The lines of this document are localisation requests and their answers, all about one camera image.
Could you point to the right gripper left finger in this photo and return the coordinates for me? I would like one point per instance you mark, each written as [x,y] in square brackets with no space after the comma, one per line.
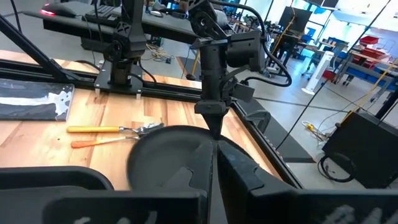
[124,208]

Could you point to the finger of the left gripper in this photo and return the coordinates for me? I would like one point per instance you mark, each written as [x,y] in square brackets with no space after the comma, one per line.
[210,123]
[218,123]

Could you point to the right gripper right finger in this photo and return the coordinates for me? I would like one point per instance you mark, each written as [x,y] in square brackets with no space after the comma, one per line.
[280,208]

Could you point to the black round plate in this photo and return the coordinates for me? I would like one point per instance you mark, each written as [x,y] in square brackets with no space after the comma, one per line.
[161,155]

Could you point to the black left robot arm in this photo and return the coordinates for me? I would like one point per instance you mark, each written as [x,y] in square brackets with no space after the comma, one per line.
[127,37]

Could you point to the black plastic tray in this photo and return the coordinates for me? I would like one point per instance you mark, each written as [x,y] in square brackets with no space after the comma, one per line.
[46,177]

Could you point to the black desk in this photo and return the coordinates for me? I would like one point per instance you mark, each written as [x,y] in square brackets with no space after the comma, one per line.
[161,28]

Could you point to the black monitor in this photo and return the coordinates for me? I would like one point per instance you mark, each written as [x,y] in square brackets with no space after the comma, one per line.
[295,20]

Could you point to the black equipment box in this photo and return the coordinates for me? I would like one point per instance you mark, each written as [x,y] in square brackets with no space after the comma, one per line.
[363,149]

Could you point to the white tower fan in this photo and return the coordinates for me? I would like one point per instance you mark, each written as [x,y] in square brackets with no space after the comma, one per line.
[320,71]

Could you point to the black keyboard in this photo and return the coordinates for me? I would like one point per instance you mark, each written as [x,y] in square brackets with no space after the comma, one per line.
[102,14]

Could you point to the table with blue bins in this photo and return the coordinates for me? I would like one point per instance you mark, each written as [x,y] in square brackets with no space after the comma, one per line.
[367,71]

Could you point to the red storage bins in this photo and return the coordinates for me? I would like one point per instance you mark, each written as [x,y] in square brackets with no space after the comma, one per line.
[370,40]

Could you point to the black mouse with red light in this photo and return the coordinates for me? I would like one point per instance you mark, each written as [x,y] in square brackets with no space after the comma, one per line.
[57,9]

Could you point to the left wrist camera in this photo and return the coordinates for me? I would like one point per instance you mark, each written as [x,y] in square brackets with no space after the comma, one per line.
[244,91]

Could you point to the black aluminium rig frame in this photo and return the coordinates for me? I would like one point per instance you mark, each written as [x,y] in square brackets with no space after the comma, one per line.
[174,92]

